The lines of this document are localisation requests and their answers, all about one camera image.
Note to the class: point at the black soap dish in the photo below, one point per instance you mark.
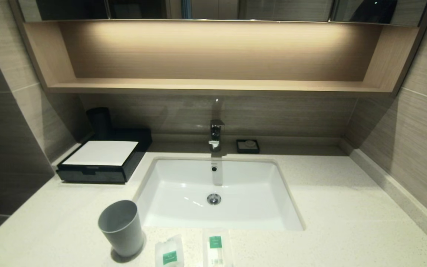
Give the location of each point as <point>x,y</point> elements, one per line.
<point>240,149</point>

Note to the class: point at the white ceramic sink basin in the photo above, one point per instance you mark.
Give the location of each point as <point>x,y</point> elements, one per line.
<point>176,200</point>

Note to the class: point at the wooden wall shelf niche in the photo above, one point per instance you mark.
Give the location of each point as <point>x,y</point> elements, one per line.
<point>213,86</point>

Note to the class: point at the beige soap bar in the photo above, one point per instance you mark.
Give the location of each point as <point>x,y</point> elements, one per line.
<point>250,143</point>

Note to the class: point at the mirror cabinet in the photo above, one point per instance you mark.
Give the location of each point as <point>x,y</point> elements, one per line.
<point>284,9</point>

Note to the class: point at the chrome sink drain stopper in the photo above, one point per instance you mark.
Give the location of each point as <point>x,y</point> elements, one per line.
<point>214,199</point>

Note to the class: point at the white sachet green label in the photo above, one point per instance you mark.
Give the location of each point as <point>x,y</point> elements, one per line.
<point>169,252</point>
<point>216,248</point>

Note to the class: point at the black drawer box white top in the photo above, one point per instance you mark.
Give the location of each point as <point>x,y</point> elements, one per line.
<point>135,148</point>

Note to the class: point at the chrome faucet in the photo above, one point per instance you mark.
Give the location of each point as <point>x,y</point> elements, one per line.
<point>216,133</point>

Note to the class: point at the grey plastic cup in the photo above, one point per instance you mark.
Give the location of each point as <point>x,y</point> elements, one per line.
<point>122,237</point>

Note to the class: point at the black cup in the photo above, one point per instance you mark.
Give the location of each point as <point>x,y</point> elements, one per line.
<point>99,122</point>

